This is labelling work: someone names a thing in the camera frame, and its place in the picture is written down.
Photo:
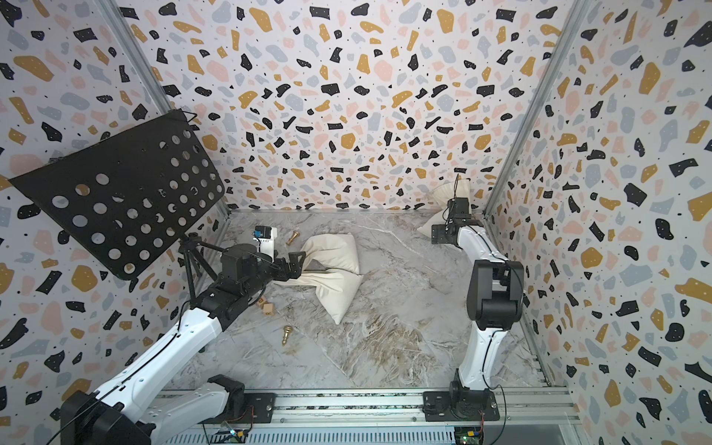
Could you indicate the cream cloth bag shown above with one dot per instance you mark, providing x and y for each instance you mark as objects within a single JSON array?
[{"x": 441, "y": 196}]

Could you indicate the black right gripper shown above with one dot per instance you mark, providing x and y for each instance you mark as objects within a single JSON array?
[{"x": 438, "y": 234}]

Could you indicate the gold chess piece near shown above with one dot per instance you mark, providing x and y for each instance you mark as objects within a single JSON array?
[{"x": 287, "y": 330}]

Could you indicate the aluminium corner post left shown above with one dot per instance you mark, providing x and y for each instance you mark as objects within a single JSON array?
[{"x": 111, "y": 13}]

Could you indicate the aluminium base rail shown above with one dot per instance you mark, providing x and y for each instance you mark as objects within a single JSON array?
[{"x": 395, "y": 416}]

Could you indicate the green circuit board left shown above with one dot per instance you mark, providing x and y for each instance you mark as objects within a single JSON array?
[{"x": 234, "y": 435}]

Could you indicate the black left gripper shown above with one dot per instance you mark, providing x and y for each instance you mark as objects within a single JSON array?
[{"x": 295, "y": 268}]

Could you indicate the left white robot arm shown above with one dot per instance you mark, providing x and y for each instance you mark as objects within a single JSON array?
[{"x": 121, "y": 411}]

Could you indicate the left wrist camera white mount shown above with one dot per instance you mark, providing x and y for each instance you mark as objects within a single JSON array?
[{"x": 265, "y": 236}]

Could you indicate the gold chess piece far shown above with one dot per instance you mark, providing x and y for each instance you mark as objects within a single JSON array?
[{"x": 292, "y": 238}]

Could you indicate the aluminium corner post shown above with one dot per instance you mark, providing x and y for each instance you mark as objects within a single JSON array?
[
  {"x": 572, "y": 24},
  {"x": 111, "y": 13}
]

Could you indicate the aluminium corner post right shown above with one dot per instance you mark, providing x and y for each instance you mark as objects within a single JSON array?
[{"x": 572, "y": 24}]

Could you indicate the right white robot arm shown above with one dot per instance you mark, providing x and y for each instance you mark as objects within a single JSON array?
[{"x": 494, "y": 294}]

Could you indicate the cream soil bag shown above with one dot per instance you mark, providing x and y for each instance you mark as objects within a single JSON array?
[{"x": 332, "y": 267}]

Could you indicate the black perforated music stand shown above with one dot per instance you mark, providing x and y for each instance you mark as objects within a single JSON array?
[{"x": 130, "y": 197}]

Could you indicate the gold chess piece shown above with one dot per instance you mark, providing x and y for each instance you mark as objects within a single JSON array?
[
  {"x": 287, "y": 330},
  {"x": 292, "y": 238}
]

